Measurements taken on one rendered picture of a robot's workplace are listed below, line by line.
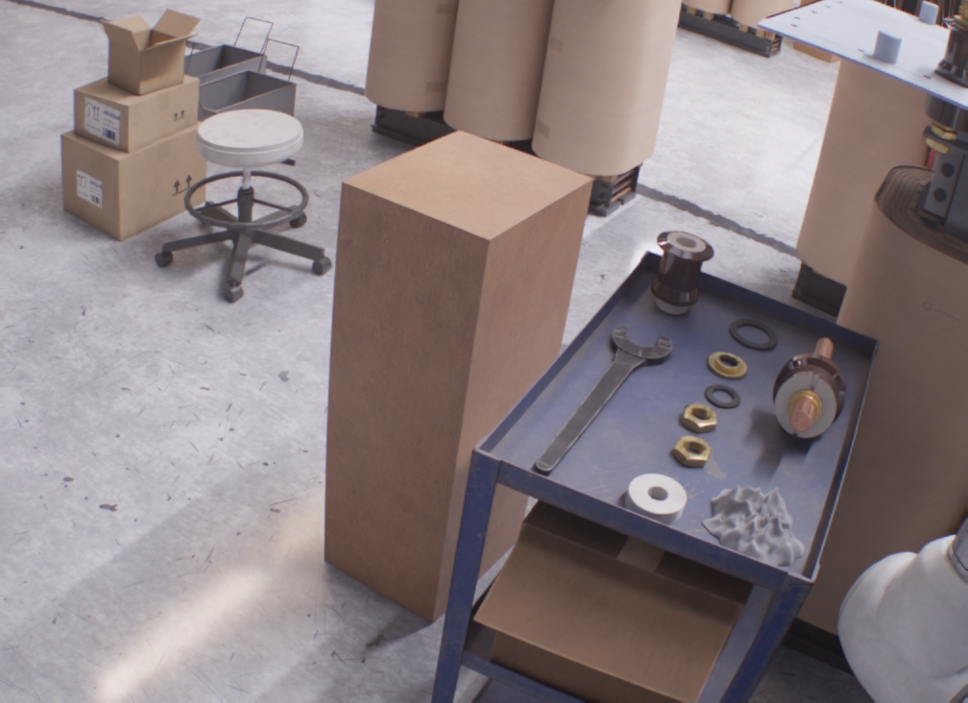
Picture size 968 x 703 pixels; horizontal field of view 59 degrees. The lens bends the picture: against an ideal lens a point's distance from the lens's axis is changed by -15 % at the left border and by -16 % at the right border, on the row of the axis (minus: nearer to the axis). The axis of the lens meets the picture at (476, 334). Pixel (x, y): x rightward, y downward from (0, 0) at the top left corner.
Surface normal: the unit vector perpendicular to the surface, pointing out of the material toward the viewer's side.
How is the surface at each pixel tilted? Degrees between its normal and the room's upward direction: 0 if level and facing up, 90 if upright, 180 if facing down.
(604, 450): 0
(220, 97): 90
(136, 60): 90
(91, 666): 0
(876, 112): 90
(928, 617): 78
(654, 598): 26
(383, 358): 90
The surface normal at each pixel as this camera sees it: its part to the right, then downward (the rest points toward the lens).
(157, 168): 0.83, 0.38
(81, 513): 0.12, -0.83
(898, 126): -0.23, 0.50
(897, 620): -0.88, -0.15
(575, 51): -0.54, 0.40
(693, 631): -0.08, -0.56
